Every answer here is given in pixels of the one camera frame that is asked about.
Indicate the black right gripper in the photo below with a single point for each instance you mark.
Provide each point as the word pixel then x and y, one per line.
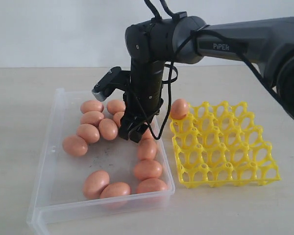
pixel 138 115

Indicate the clear plastic tray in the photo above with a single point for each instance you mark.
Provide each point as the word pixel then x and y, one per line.
pixel 57 194

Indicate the yellow plastic egg tray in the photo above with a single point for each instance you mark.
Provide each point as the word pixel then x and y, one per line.
pixel 220 145

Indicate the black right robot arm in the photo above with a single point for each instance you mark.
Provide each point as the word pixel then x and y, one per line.
pixel 265 46

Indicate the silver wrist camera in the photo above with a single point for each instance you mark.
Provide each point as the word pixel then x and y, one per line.
pixel 115 78

